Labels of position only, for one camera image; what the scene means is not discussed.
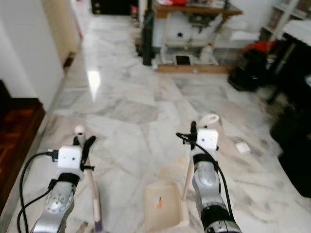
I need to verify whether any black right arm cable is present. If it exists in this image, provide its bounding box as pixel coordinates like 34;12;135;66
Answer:
176;132;235;219

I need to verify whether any small dark framed tablet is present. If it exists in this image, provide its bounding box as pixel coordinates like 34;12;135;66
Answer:
174;54;192;67

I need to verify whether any white shelf unit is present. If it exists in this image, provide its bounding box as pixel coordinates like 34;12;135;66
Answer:
260;0;311;42

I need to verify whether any red cloth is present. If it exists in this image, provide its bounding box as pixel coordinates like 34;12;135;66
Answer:
158;0;188;6

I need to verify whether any black low cabinet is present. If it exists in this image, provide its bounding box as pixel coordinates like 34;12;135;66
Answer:
91;0;140;16

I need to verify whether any wooden work table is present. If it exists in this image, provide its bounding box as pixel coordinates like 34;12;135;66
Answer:
153;0;243;73

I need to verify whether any white plastic bottle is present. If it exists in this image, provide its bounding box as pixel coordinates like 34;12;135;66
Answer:
200;43;217;65

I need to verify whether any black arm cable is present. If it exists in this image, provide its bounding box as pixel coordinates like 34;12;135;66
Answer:
18;150;60;233
176;132;235;219

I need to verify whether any black and red vacuum cleaner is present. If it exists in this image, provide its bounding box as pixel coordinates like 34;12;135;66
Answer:
227;41;281;92

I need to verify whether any black upright pole stand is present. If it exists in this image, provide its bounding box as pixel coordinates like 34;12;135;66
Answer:
142;0;155;67

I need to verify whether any cream door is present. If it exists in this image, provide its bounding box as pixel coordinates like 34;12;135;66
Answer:
41;0;82;66

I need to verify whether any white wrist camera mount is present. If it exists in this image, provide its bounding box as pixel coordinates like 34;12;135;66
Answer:
57;146;82;171
196;129;219;152

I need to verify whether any small white paper scrap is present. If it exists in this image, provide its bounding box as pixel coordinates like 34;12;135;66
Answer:
235;140;252;155

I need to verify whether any black bulky bag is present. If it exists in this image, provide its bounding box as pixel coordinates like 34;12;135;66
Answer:
270;104;311;198

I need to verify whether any cream long-handled dustpan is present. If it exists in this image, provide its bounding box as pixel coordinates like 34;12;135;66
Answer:
143;113;220;230

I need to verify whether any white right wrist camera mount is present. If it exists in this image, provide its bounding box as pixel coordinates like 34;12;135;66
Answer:
196;129;219;152

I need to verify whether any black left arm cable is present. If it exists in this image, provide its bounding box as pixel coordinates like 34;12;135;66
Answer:
18;150;60;233

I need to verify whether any black furniture with white cover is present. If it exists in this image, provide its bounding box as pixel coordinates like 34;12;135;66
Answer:
267;19;311;105

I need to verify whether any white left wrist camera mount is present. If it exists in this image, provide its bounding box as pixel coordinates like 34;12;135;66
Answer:
57;146;82;171

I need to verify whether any dark wooden staircase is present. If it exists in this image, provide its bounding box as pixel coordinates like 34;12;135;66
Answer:
0;79;48;209

